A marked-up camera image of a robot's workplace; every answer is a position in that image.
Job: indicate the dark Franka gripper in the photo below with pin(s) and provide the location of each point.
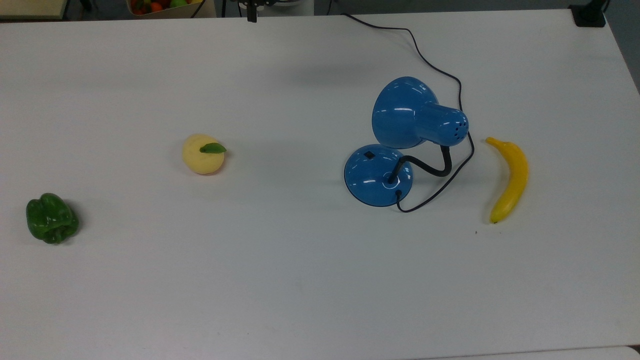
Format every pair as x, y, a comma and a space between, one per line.
260, 2

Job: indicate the blue desk lamp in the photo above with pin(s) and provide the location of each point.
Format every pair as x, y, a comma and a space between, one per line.
380, 175

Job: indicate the box of toy fruit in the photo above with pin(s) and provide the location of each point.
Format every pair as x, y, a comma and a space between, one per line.
160, 9

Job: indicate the yellow toy peach with leaf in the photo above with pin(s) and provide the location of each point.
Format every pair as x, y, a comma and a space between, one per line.
200, 160

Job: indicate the beige wooden board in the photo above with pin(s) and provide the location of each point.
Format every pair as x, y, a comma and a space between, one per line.
30, 8

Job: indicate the green toy bell pepper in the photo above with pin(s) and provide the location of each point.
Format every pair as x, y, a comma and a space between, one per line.
50, 220

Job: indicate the yellow toy banana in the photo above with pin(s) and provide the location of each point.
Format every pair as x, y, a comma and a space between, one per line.
515, 175

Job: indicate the black table clamp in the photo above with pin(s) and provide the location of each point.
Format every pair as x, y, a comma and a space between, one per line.
589, 16

